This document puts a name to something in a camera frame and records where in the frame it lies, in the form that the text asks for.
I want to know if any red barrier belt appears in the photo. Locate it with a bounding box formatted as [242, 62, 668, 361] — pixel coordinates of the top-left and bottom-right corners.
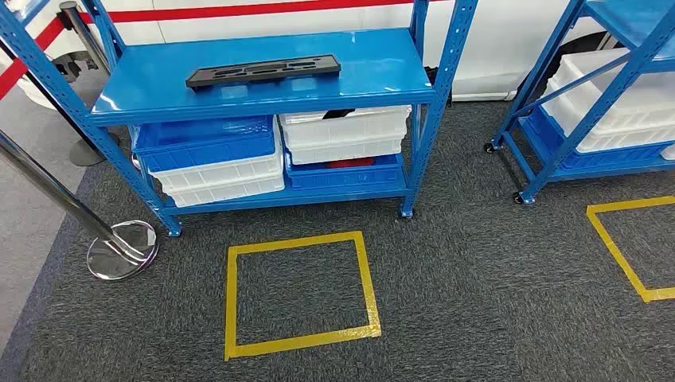
[0, 17, 67, 101]
[79, 0, 423, 25]

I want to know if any white curved shell object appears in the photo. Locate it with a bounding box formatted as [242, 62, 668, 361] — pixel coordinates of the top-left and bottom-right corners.
[15, 49, 99, 111]

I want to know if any white car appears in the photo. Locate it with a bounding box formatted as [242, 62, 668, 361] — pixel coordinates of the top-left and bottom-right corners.
[89, 0, 621, 102]

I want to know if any red plastic piece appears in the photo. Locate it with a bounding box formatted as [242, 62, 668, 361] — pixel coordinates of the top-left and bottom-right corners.
[326, 158, 377, 170]

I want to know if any chrome stanchion with mirror base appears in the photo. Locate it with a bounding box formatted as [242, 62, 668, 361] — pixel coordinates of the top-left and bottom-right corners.
[0, 130, 160, 282]

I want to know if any black pole stanchion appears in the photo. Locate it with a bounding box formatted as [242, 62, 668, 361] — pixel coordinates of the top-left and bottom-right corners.
[0, 39, 121, 168]

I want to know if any blue steel shelf rack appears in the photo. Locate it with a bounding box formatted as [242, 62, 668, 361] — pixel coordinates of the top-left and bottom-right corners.
[0, 0, 480, 237]
[484, 0, 675, 205]

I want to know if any black plastic frame part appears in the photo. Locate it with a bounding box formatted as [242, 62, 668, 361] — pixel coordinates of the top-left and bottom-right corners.
[185, 54, 342, 90]

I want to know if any chrome stanchion with belt head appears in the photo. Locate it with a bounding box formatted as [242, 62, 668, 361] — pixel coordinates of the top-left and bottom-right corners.
[57, 1, 115, 75]

